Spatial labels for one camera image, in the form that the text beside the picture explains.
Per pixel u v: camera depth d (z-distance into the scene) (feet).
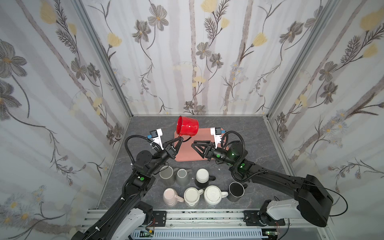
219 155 2.03
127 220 1.85
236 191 2.45
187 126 2.02
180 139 2.16
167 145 1.98
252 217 2.41
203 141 2.25
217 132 2.03
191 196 2.47
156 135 1.99
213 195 2.45
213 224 2.40
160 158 2.06
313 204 1.36
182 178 2.58
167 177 2.54
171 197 2.36
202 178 2.63
